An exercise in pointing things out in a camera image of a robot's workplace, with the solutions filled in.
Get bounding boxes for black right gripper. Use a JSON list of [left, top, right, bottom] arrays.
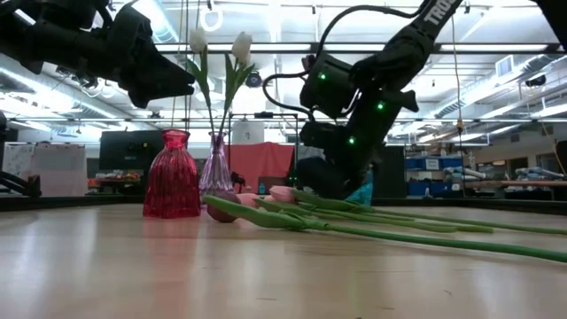
[[294, 94, 403, 200]]

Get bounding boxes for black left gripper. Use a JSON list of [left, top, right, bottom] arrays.
[[105, 3, 197, 110]]

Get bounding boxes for pink artificial tulip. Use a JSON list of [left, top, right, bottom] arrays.
[[268, 184, 567, 237], [263, 194, 495, 235], [236, 192, 458, 235]]

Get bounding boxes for white artificial tulip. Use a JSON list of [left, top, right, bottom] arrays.
[[184, 27, 216, 136], [216, 30, 257, 136]]

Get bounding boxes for dark red artificial tulip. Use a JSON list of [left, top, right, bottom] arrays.
[[202, 191, 567, 264]]

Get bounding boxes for purple ribbed glass vase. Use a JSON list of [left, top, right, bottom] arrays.
[[198, 131, 237, 198]]

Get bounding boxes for blue textured glass vase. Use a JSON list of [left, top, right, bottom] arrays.
[[345, 169, 375, 207]]

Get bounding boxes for red ribbed glass vase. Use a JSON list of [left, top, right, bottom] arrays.
[[142, 128, 202, 220]]

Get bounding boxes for red cloth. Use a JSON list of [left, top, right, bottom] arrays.
[[222, 142, 296, 194]]

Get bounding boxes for black panel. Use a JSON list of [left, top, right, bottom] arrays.
[[371, 145, 407, 201]]

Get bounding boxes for black monitor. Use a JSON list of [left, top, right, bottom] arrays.
[[98, 129, 166, 172]]

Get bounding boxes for small black background robot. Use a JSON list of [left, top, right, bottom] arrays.
[[229, 170, 247, 194]]

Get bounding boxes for white cylinder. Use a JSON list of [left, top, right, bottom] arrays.
[[231, 120, 266, 145]]

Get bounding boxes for blue storage shelf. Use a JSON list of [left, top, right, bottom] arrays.
[[404, 154, 465, 198]]

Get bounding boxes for white partition board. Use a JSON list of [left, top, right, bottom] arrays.
[[1, 143, 88, 197]]

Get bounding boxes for thin hanging cable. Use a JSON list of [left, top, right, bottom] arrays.
[[183, 0, 190, 132], [170, 0, 186, 130]]

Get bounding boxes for white hanging ring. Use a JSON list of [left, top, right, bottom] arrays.
[[199, 4, 224, 34]]

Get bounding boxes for black square frame stand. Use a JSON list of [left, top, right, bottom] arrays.
[[227, 112, 299, 190]]

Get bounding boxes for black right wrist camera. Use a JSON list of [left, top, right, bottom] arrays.
[[299, 52, 356, 120]]

